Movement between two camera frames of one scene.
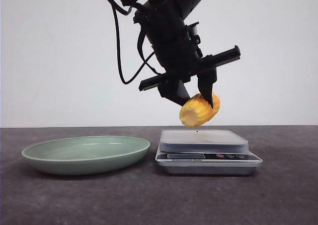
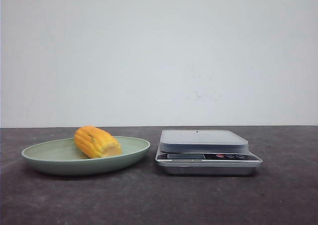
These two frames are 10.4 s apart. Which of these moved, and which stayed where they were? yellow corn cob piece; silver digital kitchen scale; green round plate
Moved: yellow corn cob piece
Stayed: green round plate; silver digital kitchen scale
